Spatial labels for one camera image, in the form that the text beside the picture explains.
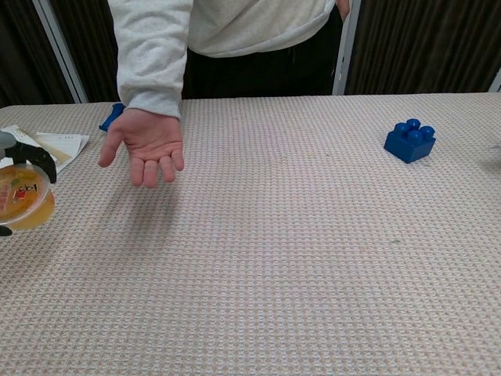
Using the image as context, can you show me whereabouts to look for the white paper sheet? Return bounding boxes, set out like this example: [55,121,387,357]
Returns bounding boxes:
[35,132,91,175]

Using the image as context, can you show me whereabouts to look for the small blue plastic piece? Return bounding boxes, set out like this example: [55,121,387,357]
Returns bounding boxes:
[99,102,126,132]

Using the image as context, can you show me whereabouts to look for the person's right hand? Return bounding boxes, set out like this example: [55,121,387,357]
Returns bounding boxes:
[98,107,186,190]

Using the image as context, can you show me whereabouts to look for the lined notebook paper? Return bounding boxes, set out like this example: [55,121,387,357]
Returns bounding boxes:
[0,125,31,140]

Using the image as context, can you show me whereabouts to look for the grey sweatshirt torso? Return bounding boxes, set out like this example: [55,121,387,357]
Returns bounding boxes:
[186,0,345,59]

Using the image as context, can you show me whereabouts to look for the black trousers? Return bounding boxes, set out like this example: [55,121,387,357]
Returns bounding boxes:
[180,9,345,99]

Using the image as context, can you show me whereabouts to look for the orange jelly cup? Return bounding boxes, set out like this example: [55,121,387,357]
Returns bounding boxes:
[0,164,57,231]

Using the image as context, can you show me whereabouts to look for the slanted grey metal post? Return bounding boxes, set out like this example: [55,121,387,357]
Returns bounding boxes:
[32,0,93,104]

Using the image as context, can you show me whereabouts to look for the checked woven tablecloth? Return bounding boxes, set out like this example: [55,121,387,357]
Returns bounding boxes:
[0,92,501,376]

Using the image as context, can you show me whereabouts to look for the upright grey metal post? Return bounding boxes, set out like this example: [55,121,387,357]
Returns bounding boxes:
[331,0,362,96]

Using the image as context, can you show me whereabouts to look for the beige paper sheet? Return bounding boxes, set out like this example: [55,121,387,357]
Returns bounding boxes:
[27,135,74,165]

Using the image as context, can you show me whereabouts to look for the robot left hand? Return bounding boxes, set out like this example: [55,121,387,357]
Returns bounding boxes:
[0,130,58,237]

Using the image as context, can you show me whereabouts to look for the blue plastic building block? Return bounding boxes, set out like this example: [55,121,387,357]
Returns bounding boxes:
[383,117,437,165]

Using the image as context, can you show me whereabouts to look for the grey sleeved right forearm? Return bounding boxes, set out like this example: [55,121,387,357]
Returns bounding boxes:
[107,0,195,121]

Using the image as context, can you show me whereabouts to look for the dark curtain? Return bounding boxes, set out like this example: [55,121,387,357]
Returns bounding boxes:
[345,0,501,96]
[0,0,76,109]
[49,0,121,103]

